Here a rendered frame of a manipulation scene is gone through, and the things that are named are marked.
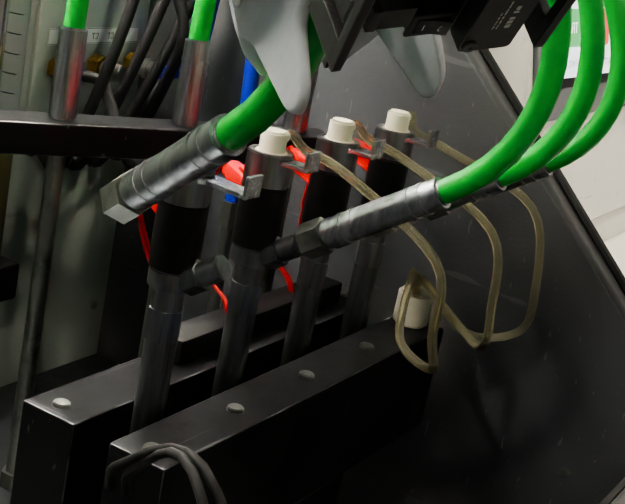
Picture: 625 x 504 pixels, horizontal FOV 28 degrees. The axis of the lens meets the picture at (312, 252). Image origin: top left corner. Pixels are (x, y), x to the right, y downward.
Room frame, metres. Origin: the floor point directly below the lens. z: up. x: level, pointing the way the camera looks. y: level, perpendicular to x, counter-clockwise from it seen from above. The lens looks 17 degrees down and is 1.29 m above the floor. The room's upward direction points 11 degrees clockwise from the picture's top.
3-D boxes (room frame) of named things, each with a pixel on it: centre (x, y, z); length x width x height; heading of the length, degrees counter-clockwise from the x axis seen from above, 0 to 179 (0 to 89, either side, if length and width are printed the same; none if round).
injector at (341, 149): (0.78, -0.01, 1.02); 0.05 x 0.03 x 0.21; 62
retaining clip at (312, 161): (0.71, 0.02, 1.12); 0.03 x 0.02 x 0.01; 62
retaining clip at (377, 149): (0.78, -0.01, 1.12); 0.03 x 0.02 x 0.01; 62
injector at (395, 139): (0.85, -0.05, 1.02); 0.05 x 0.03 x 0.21; 62
